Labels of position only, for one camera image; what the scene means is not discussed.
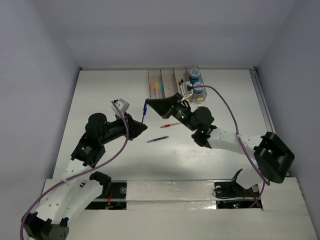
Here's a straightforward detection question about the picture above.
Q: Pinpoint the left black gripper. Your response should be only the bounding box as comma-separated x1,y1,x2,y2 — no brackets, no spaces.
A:
99,111,147,145

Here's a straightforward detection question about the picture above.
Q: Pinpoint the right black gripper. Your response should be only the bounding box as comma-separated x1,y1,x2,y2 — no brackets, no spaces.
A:
146,93,197,133

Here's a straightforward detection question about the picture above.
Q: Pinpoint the blue highlighter pen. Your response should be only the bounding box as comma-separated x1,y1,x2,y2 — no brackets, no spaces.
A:
158,83,163,99

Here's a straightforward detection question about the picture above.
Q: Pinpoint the blue gel pen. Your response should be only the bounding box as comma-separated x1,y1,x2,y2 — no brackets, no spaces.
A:
141,98,149,124

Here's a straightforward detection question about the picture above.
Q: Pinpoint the red gel pen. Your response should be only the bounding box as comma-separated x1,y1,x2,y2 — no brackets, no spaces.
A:
160,122,181,129

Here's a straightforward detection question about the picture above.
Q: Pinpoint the orange highlighter pen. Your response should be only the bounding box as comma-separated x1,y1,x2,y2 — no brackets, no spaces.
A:
150,82,155,99

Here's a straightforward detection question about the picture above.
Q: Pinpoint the red capped white marker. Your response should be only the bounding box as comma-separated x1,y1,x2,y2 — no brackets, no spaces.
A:
178,81,183,94

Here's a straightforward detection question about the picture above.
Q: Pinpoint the blue tape roll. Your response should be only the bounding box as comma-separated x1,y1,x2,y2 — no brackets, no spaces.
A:
189,68,201,84
193,81,205,95

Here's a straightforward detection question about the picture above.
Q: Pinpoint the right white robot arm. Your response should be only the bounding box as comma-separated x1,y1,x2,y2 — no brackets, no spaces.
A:
145,93,295,196

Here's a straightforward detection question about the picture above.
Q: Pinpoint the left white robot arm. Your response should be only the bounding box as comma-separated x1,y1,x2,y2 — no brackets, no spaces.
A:
20,113,148,240

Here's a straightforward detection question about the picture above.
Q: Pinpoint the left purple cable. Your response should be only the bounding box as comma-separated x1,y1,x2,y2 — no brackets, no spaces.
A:
19,101,130,240

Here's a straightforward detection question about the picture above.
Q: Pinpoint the purple cable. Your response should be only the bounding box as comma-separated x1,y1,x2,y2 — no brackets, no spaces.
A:
192,84,271,208
19,101,130,240

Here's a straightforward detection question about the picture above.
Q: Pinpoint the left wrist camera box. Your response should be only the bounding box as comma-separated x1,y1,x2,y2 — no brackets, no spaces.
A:
111,98,130,118

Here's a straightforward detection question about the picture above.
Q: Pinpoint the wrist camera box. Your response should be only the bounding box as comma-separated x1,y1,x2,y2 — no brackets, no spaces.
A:
181,83,194,102
111,98,130,118

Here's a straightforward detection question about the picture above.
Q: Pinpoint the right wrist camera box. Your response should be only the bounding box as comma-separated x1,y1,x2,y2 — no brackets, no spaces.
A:
181,83,194,102

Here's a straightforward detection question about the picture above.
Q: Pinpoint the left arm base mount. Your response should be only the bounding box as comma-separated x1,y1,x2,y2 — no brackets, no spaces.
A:
85,181,127,210

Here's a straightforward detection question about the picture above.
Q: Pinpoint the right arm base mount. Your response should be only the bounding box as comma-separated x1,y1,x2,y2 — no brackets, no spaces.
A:
212,168,263,209

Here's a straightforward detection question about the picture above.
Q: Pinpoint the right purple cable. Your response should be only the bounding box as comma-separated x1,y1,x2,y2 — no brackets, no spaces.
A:
192,84,271,208

